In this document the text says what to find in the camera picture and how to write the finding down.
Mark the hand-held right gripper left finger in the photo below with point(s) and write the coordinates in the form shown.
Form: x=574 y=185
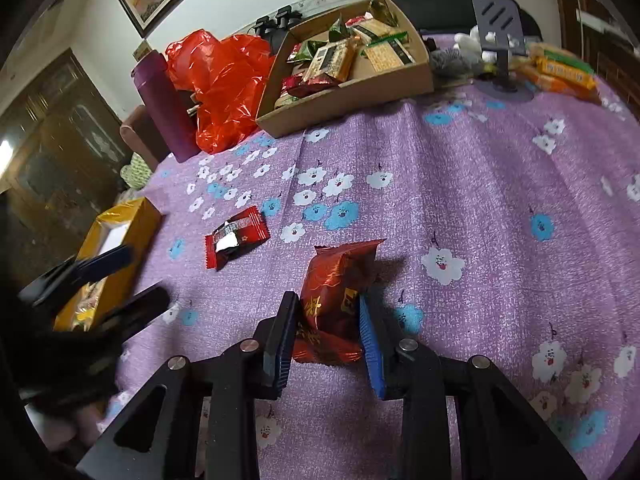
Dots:
x=280 y=340

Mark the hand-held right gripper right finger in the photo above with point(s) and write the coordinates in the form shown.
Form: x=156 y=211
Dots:
x=372 y=350

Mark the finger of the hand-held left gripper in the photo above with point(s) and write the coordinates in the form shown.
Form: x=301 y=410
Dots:
x=107 y=262
x=140 y=307

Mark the yellow cardboard box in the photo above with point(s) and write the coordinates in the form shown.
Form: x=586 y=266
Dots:
x=135 y=225

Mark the red-brown snack packet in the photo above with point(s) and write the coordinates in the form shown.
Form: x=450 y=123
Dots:
x=332 y=290

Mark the green patterned cushion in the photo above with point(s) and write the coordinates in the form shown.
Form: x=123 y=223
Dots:
x=135 y=172

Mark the small dark red snack packet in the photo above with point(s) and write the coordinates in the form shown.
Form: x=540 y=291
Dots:
x=245 y=232

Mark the pink chair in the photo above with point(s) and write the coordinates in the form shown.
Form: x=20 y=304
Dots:
x=137 y=135

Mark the dark wooden cabinet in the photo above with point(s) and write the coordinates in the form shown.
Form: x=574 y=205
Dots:
x=60 y=135

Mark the purple thermos bottle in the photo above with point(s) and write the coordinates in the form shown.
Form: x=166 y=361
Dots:
x=162 y=105

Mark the red plastic bag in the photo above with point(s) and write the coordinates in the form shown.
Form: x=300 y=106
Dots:
x=225 y=90

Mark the small tan card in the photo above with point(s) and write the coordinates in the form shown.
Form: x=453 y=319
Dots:
x=142 y=50

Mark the brown cardboard box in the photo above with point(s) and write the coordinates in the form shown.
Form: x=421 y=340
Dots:
x=350 y=102

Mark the pile of assorted snack packets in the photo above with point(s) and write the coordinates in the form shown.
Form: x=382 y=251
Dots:
x=330 y=60

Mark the black plastic object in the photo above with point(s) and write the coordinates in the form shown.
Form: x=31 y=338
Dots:
x=275 y=22

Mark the dark grey crumpled bag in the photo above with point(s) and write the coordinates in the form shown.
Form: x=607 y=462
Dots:
x=450 y=62

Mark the orange biscuit packet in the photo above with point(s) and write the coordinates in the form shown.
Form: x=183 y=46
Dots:
x=565 y=75
x=560 y=89

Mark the small white object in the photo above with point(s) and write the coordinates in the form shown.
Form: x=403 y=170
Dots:
x=467 y=42

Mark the green and white biscuit packet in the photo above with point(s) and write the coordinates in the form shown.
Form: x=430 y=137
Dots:
x=562 y=55

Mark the grey phone stand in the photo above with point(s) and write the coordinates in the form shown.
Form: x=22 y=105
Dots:
x=497 y=15

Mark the brown wooden sideboard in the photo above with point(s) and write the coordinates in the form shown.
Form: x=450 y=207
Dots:
x=615 y=67

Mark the white shelf box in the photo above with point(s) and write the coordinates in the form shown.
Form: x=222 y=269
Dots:
x=595 y=16

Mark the wooden door frame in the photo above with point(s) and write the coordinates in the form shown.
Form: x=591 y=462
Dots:
x=565 y=0

